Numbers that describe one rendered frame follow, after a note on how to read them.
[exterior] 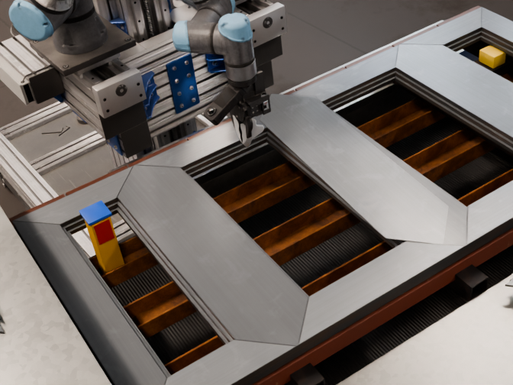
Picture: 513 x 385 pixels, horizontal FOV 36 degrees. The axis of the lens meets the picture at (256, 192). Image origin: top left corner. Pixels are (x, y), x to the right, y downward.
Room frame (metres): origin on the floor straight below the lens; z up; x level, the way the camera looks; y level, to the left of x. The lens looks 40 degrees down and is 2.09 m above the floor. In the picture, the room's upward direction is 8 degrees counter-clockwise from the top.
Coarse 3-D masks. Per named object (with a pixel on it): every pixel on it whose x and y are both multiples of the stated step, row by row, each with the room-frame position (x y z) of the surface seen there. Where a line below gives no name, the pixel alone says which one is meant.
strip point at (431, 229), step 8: (448, 208) 1.33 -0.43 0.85; (432, 216) 1.31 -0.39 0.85; (440, 216) 1.30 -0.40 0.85; (416, 224) 1.29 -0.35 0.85; (424, 224) 1.29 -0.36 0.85; (432, 224) 1.28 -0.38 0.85; (440, 224) 1.28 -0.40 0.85; (400, 232) 1.27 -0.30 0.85; (408, 232) 1.27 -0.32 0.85; (416, 232) 1.26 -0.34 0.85; (424, 232) 1.26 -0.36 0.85; (432, 232) 1.26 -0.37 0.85; (440, 232) 1.25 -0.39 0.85; (408, 240) 1.24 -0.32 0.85; (416, 240) 1.24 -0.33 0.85; (424, 240) 1.24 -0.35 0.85; (432, 240) 1.23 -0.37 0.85; (440, 240) 1.23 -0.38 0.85
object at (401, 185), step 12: (384, 180) 1.46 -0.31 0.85; (396, 180) 1.45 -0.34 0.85; (408, 180) 1.44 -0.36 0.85; (360, 192) 1.42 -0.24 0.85; (372, 192) 1.42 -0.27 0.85; (384, 192) 1.41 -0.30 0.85; (396, 192) 1.41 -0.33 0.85; (408, 192) 1.40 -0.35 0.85; (360, 204) 1.38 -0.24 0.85; (372, 204) 1.38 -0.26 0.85; (384, 204) 1.37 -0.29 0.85
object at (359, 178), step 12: (384, 156) 1.55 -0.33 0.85; (360, 168) 1.51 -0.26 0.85; (372, 168) 1.51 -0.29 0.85; (384, 168) 1.50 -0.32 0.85; (396, 168) 1.49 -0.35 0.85; (336, 180) 1.48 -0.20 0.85; (348, 180) 1.47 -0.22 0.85; (360, 180) 1.47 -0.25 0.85; (372, 180) 1.46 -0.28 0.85; (348, 192) 1.43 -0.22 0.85
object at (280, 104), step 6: (282, 96) 1.87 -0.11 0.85; (288, 96) 1.87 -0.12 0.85; (294, 96) 1.87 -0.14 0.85; (300, 96) 1.86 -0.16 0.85; (306, 96) 1.86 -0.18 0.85; (312, 96) 1.85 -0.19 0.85; (270, 102) 1.85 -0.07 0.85; (276, 102) 1.85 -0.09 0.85; (282, 102) 1.84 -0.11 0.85; (288, 102) 1.84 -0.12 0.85; (294, 102) 1.84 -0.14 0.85; (300, 102) 1.83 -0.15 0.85; (264, 108) 1.83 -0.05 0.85; (276, 108) 1.82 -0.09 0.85; (282, 108) 1.81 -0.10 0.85; (270, 114) 1.80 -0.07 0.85
